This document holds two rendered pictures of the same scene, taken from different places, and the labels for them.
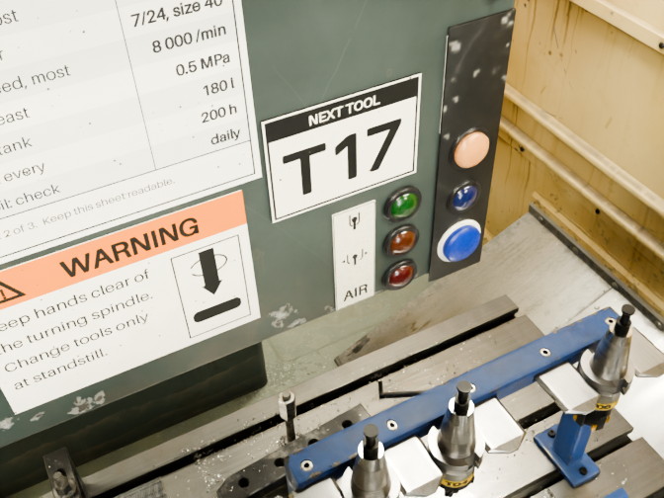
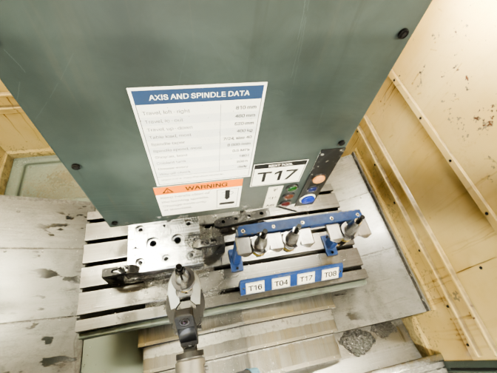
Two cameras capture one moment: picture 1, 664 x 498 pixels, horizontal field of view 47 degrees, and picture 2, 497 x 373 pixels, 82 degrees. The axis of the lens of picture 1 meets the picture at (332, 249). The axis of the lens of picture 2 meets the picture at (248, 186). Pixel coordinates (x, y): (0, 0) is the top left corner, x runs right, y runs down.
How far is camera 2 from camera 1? 17 cm
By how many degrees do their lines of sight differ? 14
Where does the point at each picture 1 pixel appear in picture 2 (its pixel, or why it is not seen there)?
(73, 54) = (204, 144)
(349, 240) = (271, 193)
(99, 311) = (192, 198)
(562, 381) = (333, 229)
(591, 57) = (394, 109)
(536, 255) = (347, 171)
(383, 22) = (300, 146)
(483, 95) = (328, 166)
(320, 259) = (261, 196)
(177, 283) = (217, 195)
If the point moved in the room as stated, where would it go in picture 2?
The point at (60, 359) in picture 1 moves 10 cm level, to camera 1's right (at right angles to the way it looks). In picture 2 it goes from (178, 206) to (228, 220)
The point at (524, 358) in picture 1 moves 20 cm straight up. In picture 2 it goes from (323, 217) to (345, 189)
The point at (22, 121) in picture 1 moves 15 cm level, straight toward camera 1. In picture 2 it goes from (185, 156) to (193, 252)
